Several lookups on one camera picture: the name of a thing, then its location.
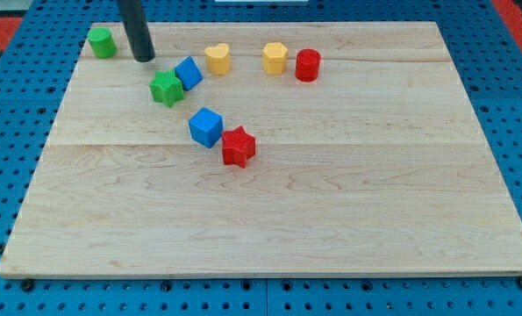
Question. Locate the yellow hexagon block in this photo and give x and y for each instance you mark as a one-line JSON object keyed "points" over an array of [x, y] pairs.
{"points": [[274, 58]]}

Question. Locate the red star block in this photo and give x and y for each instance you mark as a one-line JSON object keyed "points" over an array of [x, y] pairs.
{"points": [[238, 147]]}

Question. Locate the light wooden board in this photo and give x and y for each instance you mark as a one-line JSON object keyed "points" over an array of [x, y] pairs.
{"points": [[378, 168]]}

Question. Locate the red cylinder block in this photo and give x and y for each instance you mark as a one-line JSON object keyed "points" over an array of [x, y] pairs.
{"points": [[307, 65]]}

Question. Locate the yellow heart block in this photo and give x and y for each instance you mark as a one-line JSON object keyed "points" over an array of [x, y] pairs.
{"points": [[218, 59]]}

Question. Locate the blue tilted cube block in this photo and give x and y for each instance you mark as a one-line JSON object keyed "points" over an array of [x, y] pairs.
{"points": [[188, 73]]}

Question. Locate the green star block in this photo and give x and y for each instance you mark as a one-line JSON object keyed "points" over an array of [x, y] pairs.
{"points": [[166, 88]]}

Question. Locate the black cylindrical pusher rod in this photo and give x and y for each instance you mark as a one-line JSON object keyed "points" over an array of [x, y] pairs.
{"points": [[134, 21]]}

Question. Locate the green cylinder block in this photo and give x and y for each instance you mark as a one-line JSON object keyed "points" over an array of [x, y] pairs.
{"points": [[101, 42]]}

